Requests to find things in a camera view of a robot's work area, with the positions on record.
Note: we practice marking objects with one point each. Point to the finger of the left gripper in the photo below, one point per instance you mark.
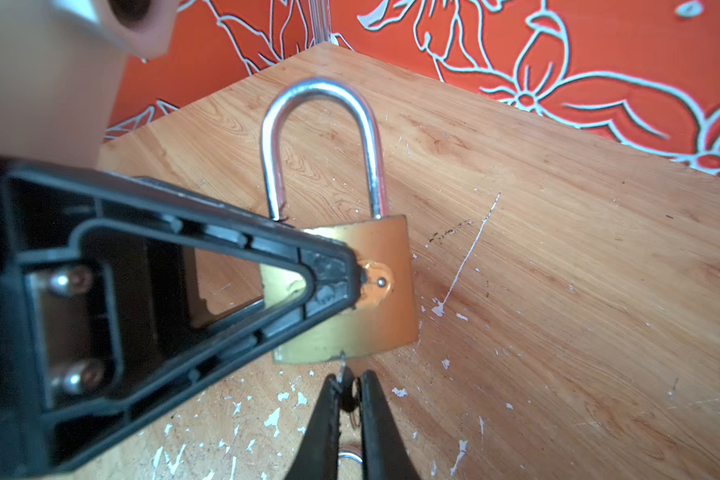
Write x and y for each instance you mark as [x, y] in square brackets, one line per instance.
[102, 326]

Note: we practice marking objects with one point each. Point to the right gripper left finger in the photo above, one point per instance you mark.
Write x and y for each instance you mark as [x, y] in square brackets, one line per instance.
[317, 456]

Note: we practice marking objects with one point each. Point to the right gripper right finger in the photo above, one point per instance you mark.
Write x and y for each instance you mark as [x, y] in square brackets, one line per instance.
[383, 450]

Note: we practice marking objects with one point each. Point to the small brass padlock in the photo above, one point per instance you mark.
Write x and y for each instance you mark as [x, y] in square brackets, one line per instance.
[357, 279]

